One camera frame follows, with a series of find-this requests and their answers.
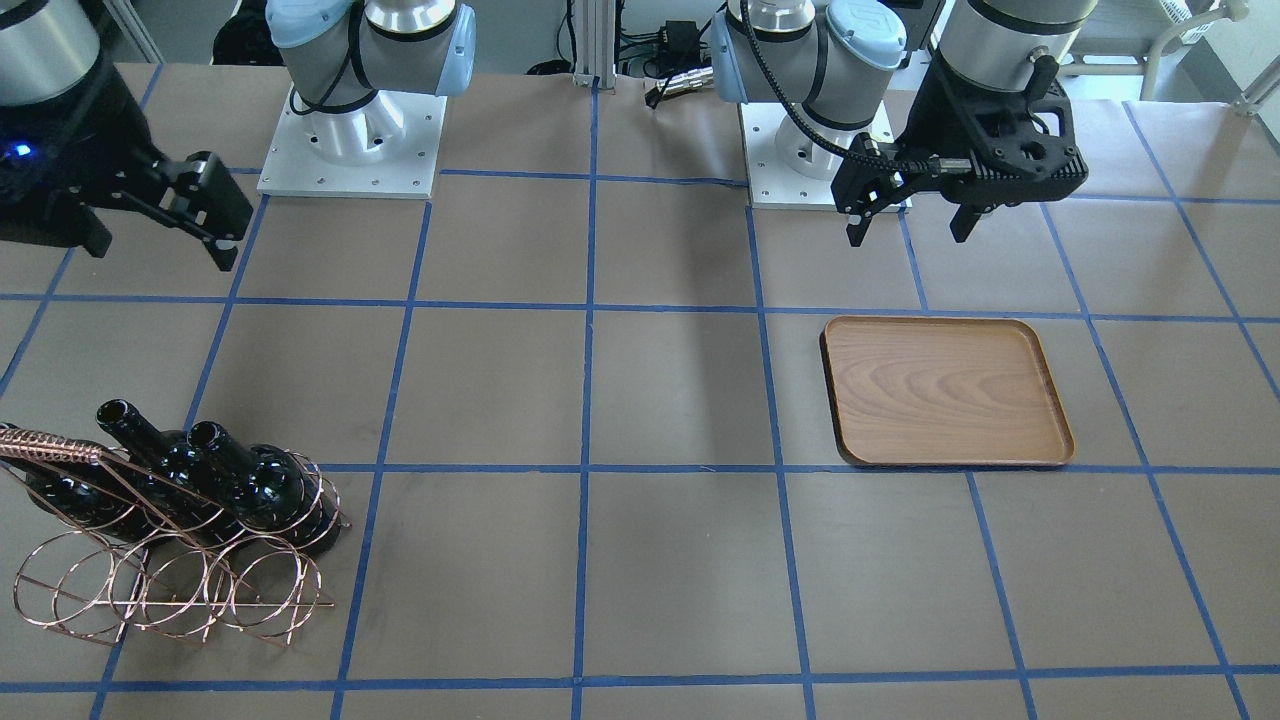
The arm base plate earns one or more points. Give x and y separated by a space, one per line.
786 170
386 150

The dark wine bottle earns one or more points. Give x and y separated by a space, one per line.
98 507
178 482
267 489

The copper wire wine basket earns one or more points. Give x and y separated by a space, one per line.
141 569

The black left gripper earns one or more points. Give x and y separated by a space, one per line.
932 125

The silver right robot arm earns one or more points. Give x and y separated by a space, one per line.
340 54

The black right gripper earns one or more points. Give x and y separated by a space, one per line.
92 130

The wooden tray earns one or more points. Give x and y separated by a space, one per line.
943 391

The aluminium frame post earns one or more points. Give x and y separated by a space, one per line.
594 27

